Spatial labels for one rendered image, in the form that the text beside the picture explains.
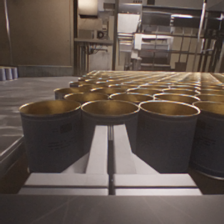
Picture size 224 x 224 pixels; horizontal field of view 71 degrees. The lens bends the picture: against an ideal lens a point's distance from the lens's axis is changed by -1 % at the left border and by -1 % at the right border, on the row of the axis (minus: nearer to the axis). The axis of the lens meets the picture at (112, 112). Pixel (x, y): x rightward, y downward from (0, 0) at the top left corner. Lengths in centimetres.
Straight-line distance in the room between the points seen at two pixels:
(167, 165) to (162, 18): 333
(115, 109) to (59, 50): 275
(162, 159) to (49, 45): 289
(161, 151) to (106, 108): 9
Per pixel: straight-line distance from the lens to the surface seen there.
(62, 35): 295
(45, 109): 23
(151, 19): 340
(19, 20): 322
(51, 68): 155
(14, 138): 34
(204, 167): 23
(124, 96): 28
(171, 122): 17
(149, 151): 19
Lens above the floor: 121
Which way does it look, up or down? 17 degrees down
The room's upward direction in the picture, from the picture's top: 3 degrees clockwise
